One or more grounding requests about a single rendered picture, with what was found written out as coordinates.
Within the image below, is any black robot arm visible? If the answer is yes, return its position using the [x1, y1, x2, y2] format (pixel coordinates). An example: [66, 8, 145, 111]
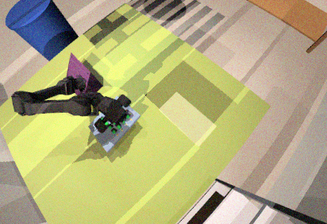
[11, 75, 126, 124]

